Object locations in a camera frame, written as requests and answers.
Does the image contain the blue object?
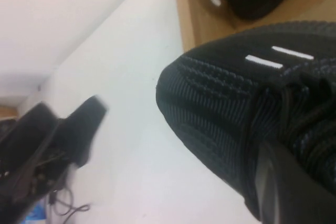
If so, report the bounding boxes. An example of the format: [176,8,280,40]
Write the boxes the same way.
[25,199,52,224]

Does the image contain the thin black wires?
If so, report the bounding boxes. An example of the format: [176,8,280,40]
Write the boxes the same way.
[49,188,90,224]

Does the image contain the brown cardboard shoe box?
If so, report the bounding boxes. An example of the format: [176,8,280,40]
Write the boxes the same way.
[171,0,336,52]

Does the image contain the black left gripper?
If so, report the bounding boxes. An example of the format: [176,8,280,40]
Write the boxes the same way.
[0,95,110,224]

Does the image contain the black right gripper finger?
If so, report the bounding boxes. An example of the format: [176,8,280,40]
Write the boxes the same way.
[258,140,336,224]

